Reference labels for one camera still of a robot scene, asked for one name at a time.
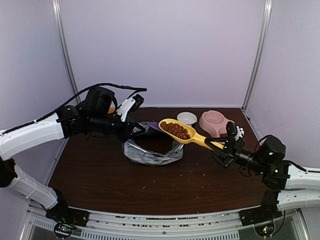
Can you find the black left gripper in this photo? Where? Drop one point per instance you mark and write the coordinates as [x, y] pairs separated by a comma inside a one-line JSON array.
[[126, 133]]

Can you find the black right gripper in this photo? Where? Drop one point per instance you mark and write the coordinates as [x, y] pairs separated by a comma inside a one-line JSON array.
[[232, 149]]

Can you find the purple pet food bag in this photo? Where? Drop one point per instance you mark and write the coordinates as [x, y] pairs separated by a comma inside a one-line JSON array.
[[138, 155]]

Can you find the yellow plastic scoop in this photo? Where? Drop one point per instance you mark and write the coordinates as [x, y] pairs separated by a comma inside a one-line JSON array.
[[190, 136]]

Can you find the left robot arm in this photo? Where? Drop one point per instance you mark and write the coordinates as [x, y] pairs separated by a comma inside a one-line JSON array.
[[100, 108]]

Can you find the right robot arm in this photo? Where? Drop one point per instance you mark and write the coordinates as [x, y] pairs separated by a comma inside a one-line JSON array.
[[290, 185]]

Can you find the brown pet food kibble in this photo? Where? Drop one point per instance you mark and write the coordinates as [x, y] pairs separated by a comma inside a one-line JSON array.
[[157, 141]]

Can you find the pink double pet feeder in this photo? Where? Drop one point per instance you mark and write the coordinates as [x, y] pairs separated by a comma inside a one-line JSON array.
[[214, 123]]

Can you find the white patterned mug yellow inside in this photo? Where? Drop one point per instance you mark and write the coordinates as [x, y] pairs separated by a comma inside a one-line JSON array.
[[111, 110]]

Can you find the black and white ceramic bowl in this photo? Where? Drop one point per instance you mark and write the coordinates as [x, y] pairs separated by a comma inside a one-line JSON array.
[[187, 118]]

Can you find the right circuit board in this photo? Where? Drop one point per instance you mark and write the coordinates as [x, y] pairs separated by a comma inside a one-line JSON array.
[[265, 229]]

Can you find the circuit board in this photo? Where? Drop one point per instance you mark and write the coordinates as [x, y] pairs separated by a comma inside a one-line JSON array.
[[265, 229], [63, 230]]

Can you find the left circuit board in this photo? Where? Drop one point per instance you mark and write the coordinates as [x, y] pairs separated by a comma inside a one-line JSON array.
[[63, 230]]

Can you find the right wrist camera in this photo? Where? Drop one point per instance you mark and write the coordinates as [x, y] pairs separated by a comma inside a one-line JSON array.
[[234, 130]]

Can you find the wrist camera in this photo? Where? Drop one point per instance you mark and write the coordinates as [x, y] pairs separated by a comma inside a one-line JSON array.
[[234, 130], [131, 104]]

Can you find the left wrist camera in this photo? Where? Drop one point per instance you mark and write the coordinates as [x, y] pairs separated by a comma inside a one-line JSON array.
[[131, 104]]

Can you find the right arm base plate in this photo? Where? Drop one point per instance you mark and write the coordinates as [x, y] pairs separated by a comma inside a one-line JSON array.
[[260, 214]]

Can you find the front aluminium rail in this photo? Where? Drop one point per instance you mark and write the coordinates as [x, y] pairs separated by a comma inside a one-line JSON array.
[[224, 225]]

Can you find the right aluminium corner post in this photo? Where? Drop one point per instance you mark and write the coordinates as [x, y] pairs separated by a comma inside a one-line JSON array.
[[264, 30]]

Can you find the aluminium corner post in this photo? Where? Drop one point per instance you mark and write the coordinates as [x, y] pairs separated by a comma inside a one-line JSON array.
[[264, 30], [62, 38]]

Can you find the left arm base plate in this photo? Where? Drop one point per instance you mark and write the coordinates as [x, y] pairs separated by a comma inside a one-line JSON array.
[[70, 216]]

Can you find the left aluminium corner post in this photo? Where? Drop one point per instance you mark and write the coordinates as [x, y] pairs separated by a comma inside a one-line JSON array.
[[62, 38]]

